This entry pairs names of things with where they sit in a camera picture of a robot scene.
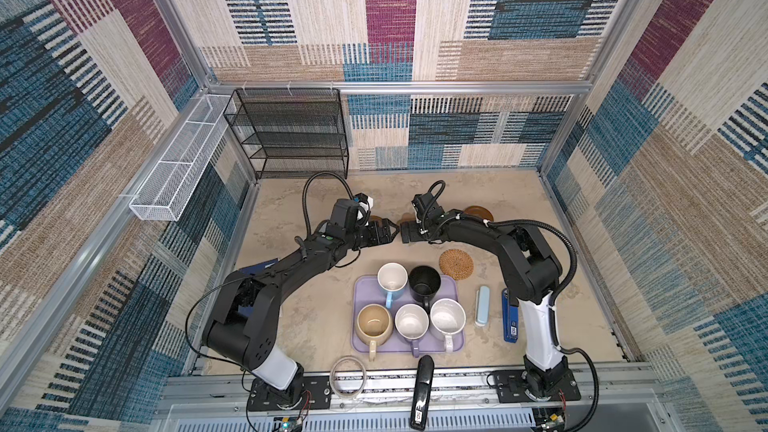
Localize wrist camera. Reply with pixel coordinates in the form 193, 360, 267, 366
353, 193, 374, 219
411, 192, 442, 222

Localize white wire mesh basket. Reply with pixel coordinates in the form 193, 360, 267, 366
129, 95, 229, 222

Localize beige ceramic mug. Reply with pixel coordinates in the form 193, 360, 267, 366
355, 304, 394, 361

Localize white mug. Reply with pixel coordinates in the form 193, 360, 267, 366
429, 298, 466, 353

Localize black wire mesh shelf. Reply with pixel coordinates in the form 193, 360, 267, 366
224, 88, 349, 179

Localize lilac plastic tray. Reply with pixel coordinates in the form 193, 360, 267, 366
351, 274, 466, 355

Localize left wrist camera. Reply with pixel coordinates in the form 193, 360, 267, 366
353, 193, 374, 219

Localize brown wooden coaster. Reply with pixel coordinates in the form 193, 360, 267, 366
464, 205, 494, 222

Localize dark blue book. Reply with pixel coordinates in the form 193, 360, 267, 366
238, 259, 278, 276

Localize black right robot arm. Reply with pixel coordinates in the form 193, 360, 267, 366
400, 180, 599, 400

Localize white coiled cable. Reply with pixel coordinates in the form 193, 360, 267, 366
329, 355, 368, 400

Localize light blue mug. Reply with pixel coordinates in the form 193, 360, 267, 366
377, 262, 408, 309

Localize white mug lilac handle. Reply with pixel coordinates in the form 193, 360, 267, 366
394, 304, 430, 358

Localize black mug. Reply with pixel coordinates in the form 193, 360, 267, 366
408, 265, 442, 312

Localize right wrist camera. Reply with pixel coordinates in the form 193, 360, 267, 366
411, 192, 442, 222

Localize black barcode scanner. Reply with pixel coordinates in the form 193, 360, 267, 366
409, 355, 435, 431

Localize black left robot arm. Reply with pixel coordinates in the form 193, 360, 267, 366
201, 172, 400, 407

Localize light blue oblong case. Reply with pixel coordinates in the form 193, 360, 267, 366
474, 285, 491, 327

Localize woven rattan round coaster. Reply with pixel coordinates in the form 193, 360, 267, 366
439, 249, 475, 281

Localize blue stapler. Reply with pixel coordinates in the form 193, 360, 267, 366
501, 288, 519, 343

